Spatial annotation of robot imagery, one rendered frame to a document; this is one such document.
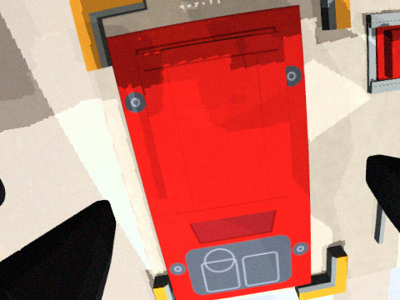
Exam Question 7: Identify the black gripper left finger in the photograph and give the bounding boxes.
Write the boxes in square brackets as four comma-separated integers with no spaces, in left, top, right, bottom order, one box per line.
[0,199,117,300]

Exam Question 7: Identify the black toy wheel with white hub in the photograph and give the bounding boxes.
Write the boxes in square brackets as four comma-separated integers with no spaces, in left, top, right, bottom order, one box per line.
[0,179,6,206]

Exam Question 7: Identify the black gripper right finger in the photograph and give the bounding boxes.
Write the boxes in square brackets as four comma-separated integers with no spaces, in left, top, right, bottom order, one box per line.
[366,154,400,232]

